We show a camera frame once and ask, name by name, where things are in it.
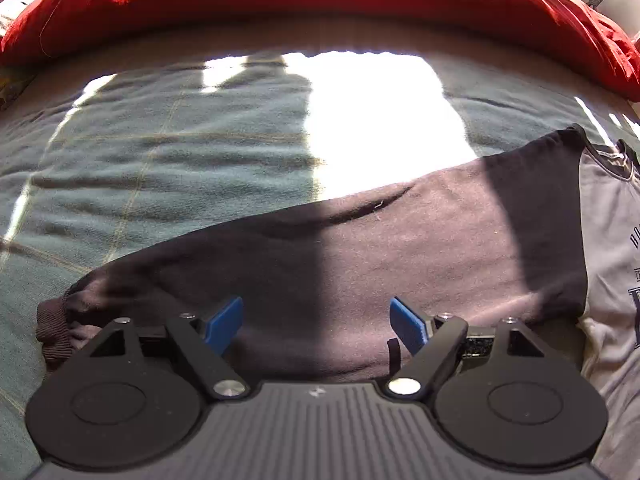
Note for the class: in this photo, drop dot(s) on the grey and black raglan sweatshirt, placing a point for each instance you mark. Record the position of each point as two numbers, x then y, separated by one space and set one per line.
350 260

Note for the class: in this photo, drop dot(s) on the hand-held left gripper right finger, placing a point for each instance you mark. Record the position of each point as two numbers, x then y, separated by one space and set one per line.
407 325

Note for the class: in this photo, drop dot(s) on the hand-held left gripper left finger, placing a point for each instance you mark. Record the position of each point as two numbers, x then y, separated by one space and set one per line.
225 322

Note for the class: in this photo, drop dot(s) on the green checked blanket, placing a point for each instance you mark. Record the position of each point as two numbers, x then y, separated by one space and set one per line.
125 160

